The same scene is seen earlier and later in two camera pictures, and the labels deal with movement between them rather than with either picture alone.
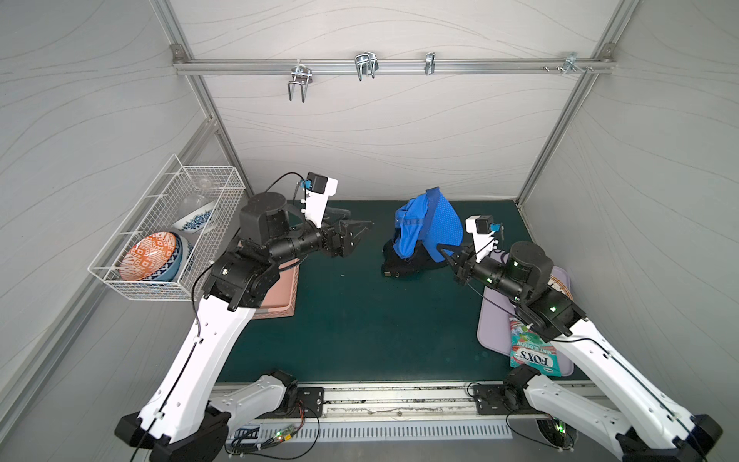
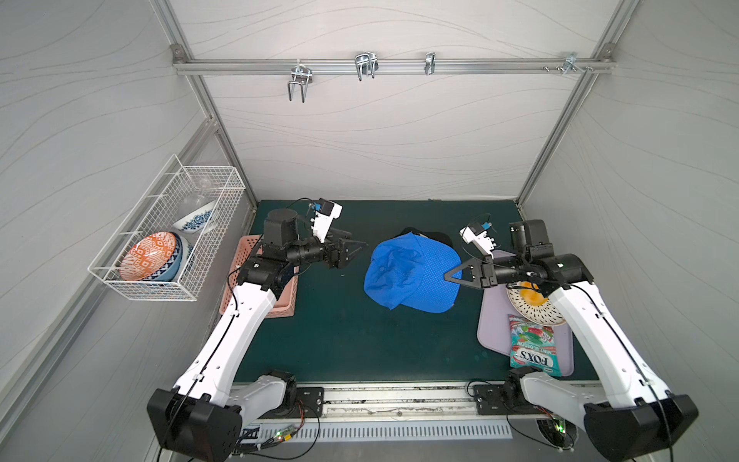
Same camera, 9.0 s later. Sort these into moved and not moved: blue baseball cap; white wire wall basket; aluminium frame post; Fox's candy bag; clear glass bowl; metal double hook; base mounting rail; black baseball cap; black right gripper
Moved: black baseball cap; black right gripper; blue baseball cap
Not moved: metal double hook; base mounting rail; clear glass bowl; aluminium frame post; white wire wall basket; Fox's candy bag
